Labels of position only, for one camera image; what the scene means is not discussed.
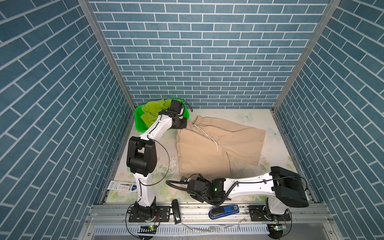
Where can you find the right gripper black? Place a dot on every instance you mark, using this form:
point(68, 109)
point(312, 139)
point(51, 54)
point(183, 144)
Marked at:
point(196, 197)

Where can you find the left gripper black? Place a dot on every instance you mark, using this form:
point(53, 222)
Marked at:
point(183, 124)

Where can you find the beige drawstring shorts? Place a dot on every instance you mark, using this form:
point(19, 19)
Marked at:
point(211, 146)

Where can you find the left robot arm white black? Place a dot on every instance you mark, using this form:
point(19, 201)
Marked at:
point(158, 117)

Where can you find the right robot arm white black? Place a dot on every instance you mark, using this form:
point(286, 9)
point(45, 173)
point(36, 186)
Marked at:
point(283, 189)

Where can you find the lime green shorts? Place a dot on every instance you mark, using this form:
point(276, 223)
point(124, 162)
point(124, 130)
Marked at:
point(151, 110)

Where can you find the blue black stapler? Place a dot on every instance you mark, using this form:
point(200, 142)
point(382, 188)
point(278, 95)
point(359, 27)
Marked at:
point(223, 211)

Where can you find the black remote-like device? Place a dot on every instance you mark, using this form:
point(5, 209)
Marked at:
point(176, 211)

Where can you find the green plastic basket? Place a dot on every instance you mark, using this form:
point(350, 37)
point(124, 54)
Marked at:
point(141, 126)

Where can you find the left circuit board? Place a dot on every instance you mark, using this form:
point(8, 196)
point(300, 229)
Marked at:
point(147, 230)

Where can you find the circuit board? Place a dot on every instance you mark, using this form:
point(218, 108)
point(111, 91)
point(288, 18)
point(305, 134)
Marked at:
point(276, 231)
point(147, 230)

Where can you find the white blue paper card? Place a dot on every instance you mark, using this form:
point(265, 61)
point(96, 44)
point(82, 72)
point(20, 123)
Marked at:
point(122, 186)

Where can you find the right circuit board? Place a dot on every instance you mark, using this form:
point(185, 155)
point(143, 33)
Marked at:
point(276, 231)

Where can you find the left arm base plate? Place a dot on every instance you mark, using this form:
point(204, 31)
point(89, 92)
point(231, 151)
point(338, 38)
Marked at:
point(140, 214)

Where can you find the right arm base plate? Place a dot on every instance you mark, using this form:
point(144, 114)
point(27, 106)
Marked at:
point(260, 213)

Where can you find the aluminium front rail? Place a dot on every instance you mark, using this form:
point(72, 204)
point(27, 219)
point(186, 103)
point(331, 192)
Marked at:
point(202, 214)

